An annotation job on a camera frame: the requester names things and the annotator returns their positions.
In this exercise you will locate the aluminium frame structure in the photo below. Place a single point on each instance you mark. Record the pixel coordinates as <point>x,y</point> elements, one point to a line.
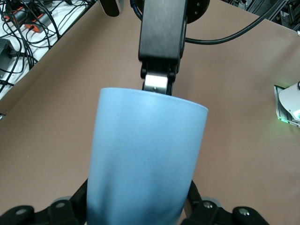
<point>290,14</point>

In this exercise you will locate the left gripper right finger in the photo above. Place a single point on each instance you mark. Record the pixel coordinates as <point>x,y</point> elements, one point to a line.
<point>211,215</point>

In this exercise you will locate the orange black power strip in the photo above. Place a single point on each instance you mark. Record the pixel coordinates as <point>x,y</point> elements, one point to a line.
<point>35,27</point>

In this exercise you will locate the grey power adapter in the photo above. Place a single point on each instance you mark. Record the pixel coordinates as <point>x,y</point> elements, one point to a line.
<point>4,50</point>

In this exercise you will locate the blue plastic cup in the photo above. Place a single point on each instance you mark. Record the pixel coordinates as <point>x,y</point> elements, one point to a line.
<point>145,152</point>

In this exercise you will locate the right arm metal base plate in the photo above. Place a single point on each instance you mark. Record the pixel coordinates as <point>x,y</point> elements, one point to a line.
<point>280,112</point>

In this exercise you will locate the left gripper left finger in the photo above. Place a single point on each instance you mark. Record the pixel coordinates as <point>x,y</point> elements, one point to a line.
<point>58,213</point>

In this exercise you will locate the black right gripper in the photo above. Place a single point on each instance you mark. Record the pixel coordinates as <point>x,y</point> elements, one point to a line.
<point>161,30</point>

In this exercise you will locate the brown table cover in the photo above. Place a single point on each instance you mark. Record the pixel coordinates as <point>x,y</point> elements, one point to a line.
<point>234,152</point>

